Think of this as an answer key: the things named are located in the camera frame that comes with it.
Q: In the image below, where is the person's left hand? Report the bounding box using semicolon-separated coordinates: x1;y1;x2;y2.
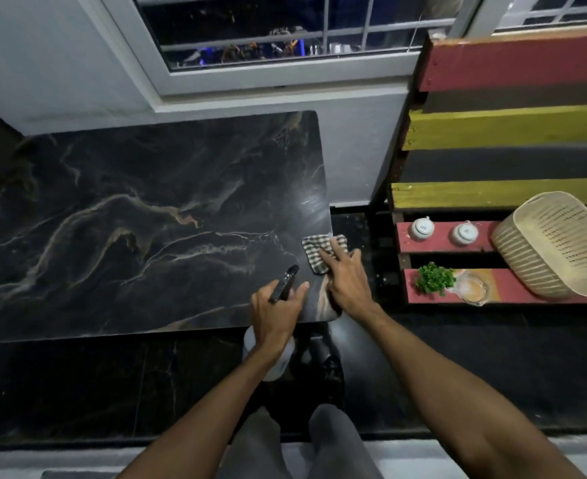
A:
250;281;310;353

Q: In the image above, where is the person's right hand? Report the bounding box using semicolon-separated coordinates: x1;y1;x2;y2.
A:
319;238;374;318

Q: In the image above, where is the checkered cleaning cloth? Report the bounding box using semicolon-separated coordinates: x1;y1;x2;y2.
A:
302;234;349;275

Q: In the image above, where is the clear spray bottle black nozzle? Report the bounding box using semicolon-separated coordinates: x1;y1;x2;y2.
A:
243;264;300;383

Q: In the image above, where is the person's left forearm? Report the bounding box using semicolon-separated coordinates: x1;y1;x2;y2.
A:
116;344;296;479

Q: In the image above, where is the person's right forearm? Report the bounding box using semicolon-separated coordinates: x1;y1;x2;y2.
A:
356;306;587;479

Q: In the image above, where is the black table base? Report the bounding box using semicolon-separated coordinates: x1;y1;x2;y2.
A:
293;321;346;409

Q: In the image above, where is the white ceramic jar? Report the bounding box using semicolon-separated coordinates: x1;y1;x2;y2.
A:
449;221;478;248
408;217;434;243

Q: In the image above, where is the small green plant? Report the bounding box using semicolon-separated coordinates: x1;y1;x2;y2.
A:
415;262;457;297

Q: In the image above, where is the clear glass ashtray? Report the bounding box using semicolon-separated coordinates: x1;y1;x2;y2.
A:
448;271;490;308

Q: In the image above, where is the person's right leg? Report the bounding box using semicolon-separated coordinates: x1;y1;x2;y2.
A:
307;403;385;479

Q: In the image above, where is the person's leg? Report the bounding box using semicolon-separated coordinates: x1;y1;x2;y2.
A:
307;403;385;479
221;406;287;479

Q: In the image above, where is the person's left leg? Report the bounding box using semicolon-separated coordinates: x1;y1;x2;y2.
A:
221;406;287;479

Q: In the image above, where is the colourful wooden slat bench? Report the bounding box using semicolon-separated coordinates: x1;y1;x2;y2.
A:
368;29;587;308

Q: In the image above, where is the beige plastic basket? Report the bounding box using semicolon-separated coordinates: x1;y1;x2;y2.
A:
490;191;587;301

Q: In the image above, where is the white window grille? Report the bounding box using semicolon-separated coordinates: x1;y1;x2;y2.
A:
136;0;466;53

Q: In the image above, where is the white window frame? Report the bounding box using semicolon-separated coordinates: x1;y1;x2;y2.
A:
76;0;485;101

